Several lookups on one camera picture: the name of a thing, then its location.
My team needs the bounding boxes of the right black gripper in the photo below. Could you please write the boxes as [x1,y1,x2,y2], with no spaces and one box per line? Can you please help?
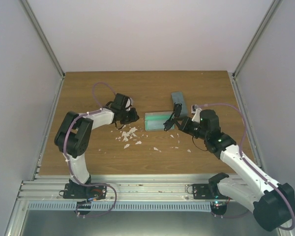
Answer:
[174,117,208,140]

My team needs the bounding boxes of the grey glasses case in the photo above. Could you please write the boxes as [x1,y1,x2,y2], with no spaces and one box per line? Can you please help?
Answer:
[145,112,172,131]

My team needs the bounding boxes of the blue green glasses case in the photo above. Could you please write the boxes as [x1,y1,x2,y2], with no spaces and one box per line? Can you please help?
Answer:
[171,91,188,117]

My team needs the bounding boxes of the dark lens sunglasses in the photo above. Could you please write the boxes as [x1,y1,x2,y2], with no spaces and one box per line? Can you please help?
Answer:
[168,103,182,119]

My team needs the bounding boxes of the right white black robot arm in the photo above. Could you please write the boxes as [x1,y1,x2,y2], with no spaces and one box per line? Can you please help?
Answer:
[164,103,295,232]

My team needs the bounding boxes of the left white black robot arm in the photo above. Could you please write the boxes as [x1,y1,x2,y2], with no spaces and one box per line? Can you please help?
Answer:
[54,93,139,199]

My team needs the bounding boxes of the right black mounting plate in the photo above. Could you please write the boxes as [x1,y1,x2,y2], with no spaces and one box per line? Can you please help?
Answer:
[192,183,233,201]

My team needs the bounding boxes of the black mounting plate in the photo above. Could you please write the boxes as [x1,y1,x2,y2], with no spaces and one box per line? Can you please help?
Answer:
[192,183,233,201]
[59,182,107,201]

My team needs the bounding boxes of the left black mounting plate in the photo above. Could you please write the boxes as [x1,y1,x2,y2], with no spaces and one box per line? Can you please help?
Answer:
[59,182,107,201]

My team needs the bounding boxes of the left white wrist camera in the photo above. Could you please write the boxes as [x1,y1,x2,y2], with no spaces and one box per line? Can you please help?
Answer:
[125,97,133,111]

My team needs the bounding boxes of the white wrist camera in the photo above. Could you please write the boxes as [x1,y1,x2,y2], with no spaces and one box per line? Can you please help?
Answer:
[191,105,202,123]
[125,97,133,111]

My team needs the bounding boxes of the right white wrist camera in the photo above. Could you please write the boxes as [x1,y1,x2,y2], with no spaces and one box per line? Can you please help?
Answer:
[191,105,202,123]

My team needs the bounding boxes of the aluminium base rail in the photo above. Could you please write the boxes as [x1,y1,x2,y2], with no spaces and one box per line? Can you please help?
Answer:
[17,174,283,203]

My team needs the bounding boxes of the slotted grey cable duct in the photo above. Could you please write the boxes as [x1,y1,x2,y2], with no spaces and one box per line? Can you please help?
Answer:
[28,201,211,212]

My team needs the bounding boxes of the left aluminium frame post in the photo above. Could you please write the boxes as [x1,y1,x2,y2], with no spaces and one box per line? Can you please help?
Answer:
[19,0,65,79]

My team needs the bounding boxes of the aluminium frame post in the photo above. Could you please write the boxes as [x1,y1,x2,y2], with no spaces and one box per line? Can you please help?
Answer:
[232,0,283,80]
[19,0,65,79]

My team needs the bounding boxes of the right aluminium frame post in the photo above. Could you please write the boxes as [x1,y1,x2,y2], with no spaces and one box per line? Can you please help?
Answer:
[232,0,283,80]

